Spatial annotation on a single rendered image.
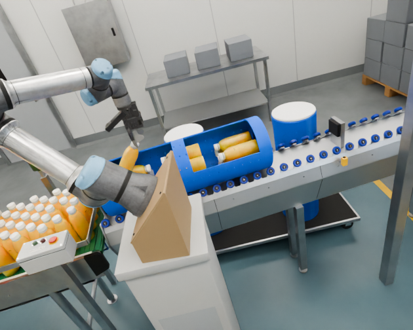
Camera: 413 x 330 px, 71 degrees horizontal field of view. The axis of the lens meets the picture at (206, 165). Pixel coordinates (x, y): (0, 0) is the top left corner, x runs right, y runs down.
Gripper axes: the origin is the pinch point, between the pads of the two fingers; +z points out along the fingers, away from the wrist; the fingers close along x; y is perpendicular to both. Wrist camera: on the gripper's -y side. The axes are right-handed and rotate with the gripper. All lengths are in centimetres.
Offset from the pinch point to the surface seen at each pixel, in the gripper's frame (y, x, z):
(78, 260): -43, -23, 40
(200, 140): 31.9, 12.5, 15.4
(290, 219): 76, 4, 89
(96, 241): -36, -15, 39
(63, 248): -39, -34, 21
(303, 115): 99, 24, 26
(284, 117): 88, 29, 26
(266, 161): 59, -14, 24
